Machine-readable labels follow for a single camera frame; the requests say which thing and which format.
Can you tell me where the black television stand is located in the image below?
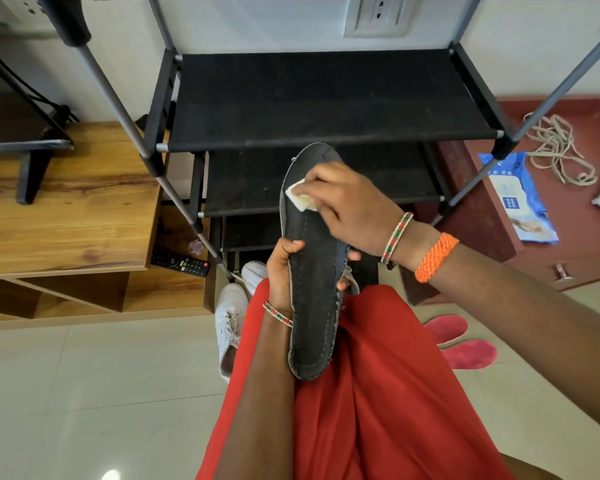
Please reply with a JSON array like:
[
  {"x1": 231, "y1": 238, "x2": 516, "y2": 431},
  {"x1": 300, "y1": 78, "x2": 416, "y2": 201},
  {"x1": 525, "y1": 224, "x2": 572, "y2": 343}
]
[{"x1": 0, "y1": 25, "x2": 76, "y2": 206}]

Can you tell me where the person's left hand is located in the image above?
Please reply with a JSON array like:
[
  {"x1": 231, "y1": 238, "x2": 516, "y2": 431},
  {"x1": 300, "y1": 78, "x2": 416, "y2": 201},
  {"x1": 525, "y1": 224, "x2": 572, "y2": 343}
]
[{"x1": 266, "y1": 237, "x2": 362, "y2": 316}]

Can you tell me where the person's left forearm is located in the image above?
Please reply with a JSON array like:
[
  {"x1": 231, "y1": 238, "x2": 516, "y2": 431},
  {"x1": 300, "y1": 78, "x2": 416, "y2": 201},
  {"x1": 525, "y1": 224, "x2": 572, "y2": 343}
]
[{"x1": 214, "y1": 307, "x2": 301, "y2": 480}]

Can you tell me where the orange braided wristband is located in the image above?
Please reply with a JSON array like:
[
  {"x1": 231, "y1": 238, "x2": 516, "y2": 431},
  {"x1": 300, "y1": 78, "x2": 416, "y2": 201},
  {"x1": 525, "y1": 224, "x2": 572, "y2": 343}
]
[{"x1": 414, "y1": 233, "x2": 460, "y2": 284}]

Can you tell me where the blue wet wipes pack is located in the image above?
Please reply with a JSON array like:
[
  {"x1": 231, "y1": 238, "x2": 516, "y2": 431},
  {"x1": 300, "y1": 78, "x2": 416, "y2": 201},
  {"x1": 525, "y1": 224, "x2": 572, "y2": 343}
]
[{"x1": 478, "y1": 152, "x2": 560, "y2": 245}]

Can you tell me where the black cable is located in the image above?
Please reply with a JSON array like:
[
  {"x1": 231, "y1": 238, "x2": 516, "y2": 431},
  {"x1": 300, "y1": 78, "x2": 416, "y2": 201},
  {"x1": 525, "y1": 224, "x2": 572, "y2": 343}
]
[{"x1": 0, "y1": 34, "x2": 81, "y2": 124}]

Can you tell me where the maroon drawer cabinet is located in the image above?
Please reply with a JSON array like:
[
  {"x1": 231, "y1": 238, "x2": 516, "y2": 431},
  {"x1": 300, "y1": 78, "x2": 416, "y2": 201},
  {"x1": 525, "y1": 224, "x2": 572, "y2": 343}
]
[{"x1": 399, "y1": 96, "x2": 600, "y2": 306}]

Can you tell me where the beige rope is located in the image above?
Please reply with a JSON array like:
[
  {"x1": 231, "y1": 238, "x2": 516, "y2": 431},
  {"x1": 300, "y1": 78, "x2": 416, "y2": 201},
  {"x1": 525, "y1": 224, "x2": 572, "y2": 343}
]
[{"x1": 522, "y1": 113, "x2": 599, "y2": 187}]

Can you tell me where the pink shoe insole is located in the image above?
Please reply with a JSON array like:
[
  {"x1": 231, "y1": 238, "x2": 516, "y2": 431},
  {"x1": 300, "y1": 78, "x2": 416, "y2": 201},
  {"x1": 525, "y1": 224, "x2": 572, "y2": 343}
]
[
  {"x1": 423, "y1": 315, "x2": 469, "y2": 347},
  {"x1": 440, "y1": 339, "x2": 499, "y2": 371}
]

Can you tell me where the person's right hand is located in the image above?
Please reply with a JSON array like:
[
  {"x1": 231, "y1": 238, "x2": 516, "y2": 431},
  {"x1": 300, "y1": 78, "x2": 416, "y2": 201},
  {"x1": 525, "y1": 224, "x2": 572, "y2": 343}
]
[{"x1": 292, "y1": 162, "x2": 417, "y2": 269}]

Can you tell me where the white sneaker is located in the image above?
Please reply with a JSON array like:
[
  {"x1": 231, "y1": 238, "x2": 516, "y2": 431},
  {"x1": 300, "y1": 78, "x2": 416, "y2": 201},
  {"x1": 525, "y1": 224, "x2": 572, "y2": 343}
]
[
  {"x1": 241, "y1": 261, "x2": 270, "y2": 296},
  {"x1": 214, "y1": 283, "x2": 251, "y2": 383}
]

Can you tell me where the person's right forearm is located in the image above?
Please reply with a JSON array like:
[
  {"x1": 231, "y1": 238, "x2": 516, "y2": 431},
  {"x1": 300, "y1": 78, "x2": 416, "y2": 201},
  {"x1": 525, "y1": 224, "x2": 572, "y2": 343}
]
[{"x1": 394, "y1": 221, "x2": 600, "y2": 440}]

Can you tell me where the black fabric shoe rack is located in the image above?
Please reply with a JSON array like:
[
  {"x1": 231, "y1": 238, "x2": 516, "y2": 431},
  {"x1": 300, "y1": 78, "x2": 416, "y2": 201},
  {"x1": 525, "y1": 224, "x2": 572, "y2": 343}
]
[{"x1": 34, "y1": 0, "x2": 600, "y2": 286}]

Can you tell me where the black remote control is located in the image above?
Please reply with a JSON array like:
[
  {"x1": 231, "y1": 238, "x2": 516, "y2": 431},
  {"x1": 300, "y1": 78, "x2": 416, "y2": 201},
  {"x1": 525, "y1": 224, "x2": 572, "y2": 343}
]
[{"x1": 150, "y1": 250, "x2": 211, "y2": 278}]

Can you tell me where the wooden cabinet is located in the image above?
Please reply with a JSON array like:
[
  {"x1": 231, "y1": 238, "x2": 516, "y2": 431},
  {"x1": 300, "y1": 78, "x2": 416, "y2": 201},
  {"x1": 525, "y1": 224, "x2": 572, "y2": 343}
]
[{"x1": 0, "y1": 121, "x2": 217, "y2": 331}]

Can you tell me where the black shoe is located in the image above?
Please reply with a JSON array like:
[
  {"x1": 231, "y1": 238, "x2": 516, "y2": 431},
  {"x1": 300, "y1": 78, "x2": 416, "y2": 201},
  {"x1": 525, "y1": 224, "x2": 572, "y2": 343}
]
[{"x1": 279, "y1": 142, "x2": 355, "y2": 382}]

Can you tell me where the white wall socket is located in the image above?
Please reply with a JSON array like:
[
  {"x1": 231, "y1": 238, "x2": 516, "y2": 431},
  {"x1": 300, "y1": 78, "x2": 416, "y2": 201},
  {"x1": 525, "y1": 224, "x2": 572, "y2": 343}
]
[
  {"x1": 0, "y1": 0, "x2": 57, "y2": 31},
  {"x1": 343, "y1": 0, "x2": 417, "y2": 39}
]

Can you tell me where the white wet wipe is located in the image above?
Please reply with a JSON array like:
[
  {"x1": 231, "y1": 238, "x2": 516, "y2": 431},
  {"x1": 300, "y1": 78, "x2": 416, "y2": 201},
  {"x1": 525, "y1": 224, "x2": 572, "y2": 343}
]
[{"x1": 285, "y1": 179, "x2": 319, "y2": 213}]

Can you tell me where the red garment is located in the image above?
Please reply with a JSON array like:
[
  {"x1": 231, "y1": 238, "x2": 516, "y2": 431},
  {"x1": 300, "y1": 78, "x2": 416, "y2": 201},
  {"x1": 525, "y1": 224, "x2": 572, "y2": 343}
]
[{"x1": 196, "y1": 279, "x2": 514, "y2": 480}]

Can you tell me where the red green beaded bracelet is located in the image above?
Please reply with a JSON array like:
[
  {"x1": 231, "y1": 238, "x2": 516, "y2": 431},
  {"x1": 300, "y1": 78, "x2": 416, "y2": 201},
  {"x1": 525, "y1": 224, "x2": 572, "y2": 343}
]
[
  {"x1": 380, "y1": 212, "x2": 415, "y2": 266},
  {"x1": 262, "y1": 301, "x2": 294, "y2": 328}
]

